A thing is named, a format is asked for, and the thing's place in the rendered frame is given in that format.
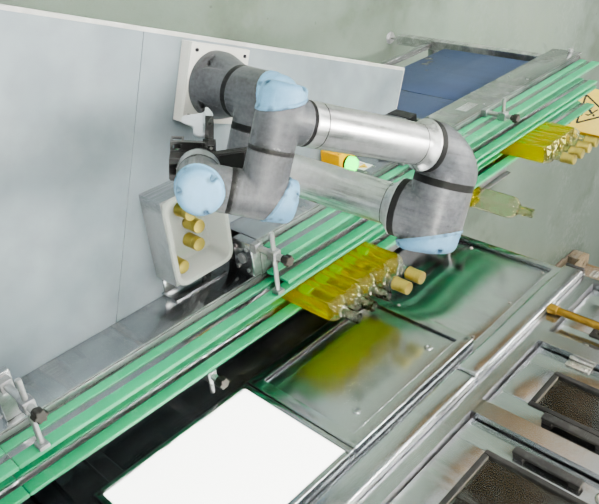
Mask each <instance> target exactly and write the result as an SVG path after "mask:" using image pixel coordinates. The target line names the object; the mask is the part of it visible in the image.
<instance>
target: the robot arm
mask: <svg viewBox="0 0 599 504"><path fill-rule="evenodd" d="M188 92H189V98H190V101H191V104H192V106H193V107H194V109H195V110H196V111H197V112H198V113H197V114H190V115H185V116H183V117H182V118H181V122H182V123H183V124H185V125H188V126H190V127H192V128H193V134H194V136H196V137H198V138H204V137H205V139H203V141H189V140H184V136H171V139H170V155H169V179H170V181H174V193H175V196H176V200H177V202H178V204H179V205H180V207H181V208H182V209H183V210H184V211H185V212H187V213H189V214H191V215H194V216H206V215H209V214H212V213H213V212H217V213H222V214H224V213H225V214H230V215H236V216H241V217H246V218H252V219H257V220H260V221H262V222H265V221H266V222H273V223H283V224H285V223H289V222H290V221H291V220H292V219H293V217H294V215H295V213H296V210H297V206H298V202H299V198H302V199H305V200H308V201H311V202H315V203H318V204H321V205H324V206H327V207H330V208H333V209H336V210H339V211H343V212H346V213H349V214H352V215H355V216H358V217H361V218H364V219H368V220H371V221H374V222H377V223H380V224H382V225H383V227H384V229H385V231H386V233H387V234H389V235H392V236H395V237H397V238H396V239H395V241H396V245H397V246H398V247H400V248H402V249H405V250H409V251H414V252H420V253H427V254H447V253H451V252H453V251H454V250H455V249H456V247H457V245H458V242H459V239H460V236H461V234H462V233H463V230H462V229H463V226H464V223H465V219H466V216H467V212H468V209H469V205H470V202H471V198H472V195H473V191H474V188H475V186H476V183H477V177H478V167H477V161H476V158H475V155H474V153H473V151H472V149H471V147H470V145H469V144H468V142H467V141H466V139H465V138H464V137H463V136H462V135H461V134H460V133H459V132H458V131H456V130H455V129H454V128H453V127H451V126H449V125H448V124H446V123H444V122H441V121H437V120H433V119H428V118H424V119H421V120H419V121H417V122H414V121H410V120H405V119H400V118H395V117H390V116H386V115H381V114H376V113H371V112H366V111H361V110H357V109H352V108H347V107H342V106H337V105H333V104H328V103H323V102H318V101H313V100H308V89H307V88H306V87H304V86H301V85H297V84H296V83H295V81H294V80H293V79H291V78H290V77H288V76H286V75H283V74H281V73H279V72H277V71H273V70H265V69H261V68H256V67H252V66H248V65H245V64H244V63H243V62H241V61H240V60H239V59H238V58H237V57H235V56H234V55H232V54H231V53H228V52H224V51H220V50H214V51H210V52H208V53H206V54H204V55H203V56H202V57H200V58H199V60H198V61H197V62H196V64H195V65H194V67H193V69H192V71H191V74H190V78H189V84H188ZM231 117H233V118H232V123H231V128H230V133H229V138H228V143H227V148H226V150H219V151H216V139H214V119H225V118H231ZM203 127H204V128H205V132H204V133H203ZM173 139H182V140H173ZM173 145H174V148H173ZM296 146H300V147H307V148H313V149H319V150H325V151H332V152H338V153H344V154H350V155H356V156H362V157H369V158H375V159H381V160H387V161H393V162H399V163H406V164H408V165H409V166H410V167H411V168H412V169H413V170H415V172H414V176H413V179H409V178H403V179H401V180H399V181H398V182H396V183H394V182H391V181H387V180H384V179H380V178H377V177H373V176H370V175H366V174H363V173H360V172H356V171H353V170H349V169H346V168H342V167H339V166H336V165H332V164H329V163H325V162H322V161H318V160H315V159H312V158H308V157H305V156H301V155H298V154H295V150H296Z"/></svg>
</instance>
